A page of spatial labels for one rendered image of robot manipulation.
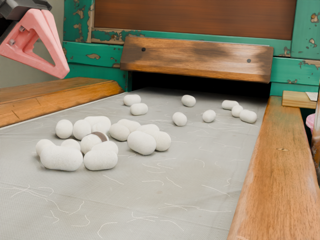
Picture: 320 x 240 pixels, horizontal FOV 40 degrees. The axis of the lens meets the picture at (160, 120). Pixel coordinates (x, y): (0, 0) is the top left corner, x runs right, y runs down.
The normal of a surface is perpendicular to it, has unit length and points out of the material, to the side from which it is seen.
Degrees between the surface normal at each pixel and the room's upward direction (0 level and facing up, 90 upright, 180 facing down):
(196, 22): 90
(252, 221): 0
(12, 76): 90
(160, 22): 90
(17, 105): 45
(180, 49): 67
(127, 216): 0
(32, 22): 103
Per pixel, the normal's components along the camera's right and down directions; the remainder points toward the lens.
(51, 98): 0.72, -0.62
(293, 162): 0.07, -0.98
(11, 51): 0.00, 0.40
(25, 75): -0.19, 0.17
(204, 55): -0.23, -0.26
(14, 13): 0.69, 0.72
